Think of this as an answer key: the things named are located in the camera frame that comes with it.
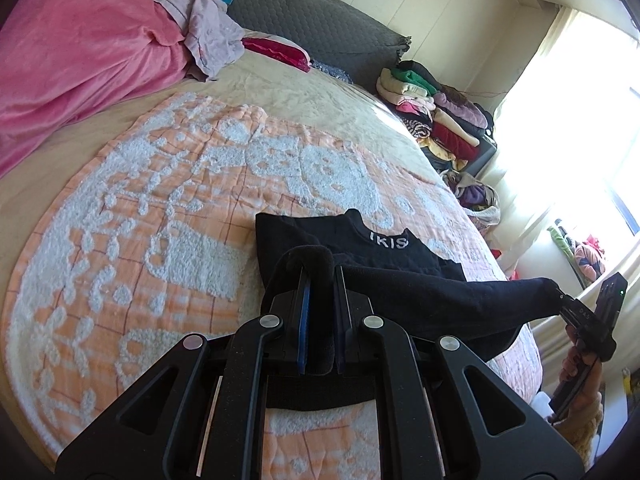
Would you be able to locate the black sweater with orange print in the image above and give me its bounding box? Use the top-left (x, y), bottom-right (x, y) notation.
top-left (255, 209), bottom-right (561, 412)

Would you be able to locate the plastic bag of clothes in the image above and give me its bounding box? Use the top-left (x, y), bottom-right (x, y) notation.
top-left (440, 169), bottom-right (501, 235)

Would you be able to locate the pile of folded clothes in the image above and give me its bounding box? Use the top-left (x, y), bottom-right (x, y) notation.
top-left (376, 61), bottom-right (497, 176)

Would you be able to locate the right hand thumb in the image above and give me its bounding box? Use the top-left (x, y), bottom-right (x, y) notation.
top-left (546, 324), bottom-right (604, 436)

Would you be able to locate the green item on windowsill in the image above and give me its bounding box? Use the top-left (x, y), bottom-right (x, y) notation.
top-left (548, 219), bottom-right (606, 288)

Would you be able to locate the orange white patterned bedspread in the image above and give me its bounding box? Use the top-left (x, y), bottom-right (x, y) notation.
top-left (0, 90), bottom-right (544, 480)

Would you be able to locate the cream curtain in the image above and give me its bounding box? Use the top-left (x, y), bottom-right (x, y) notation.
top-left (491, 6), bottom-right (577, 276)

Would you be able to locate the red pink pillow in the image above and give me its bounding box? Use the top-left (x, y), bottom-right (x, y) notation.
top-left (242, 32), bottom-right (311, 73)

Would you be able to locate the lilac crumpled garment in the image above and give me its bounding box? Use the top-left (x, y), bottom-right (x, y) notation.
top-left (154, 0), bottom-right (244, 81)

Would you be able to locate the pink blanket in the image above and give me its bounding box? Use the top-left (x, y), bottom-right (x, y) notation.
top-left (1, 0), bottom-right (190, 174)

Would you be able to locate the grey quilted headboard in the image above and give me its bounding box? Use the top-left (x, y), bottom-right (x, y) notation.
top-left (228, 0), bottom-right (410, 92)

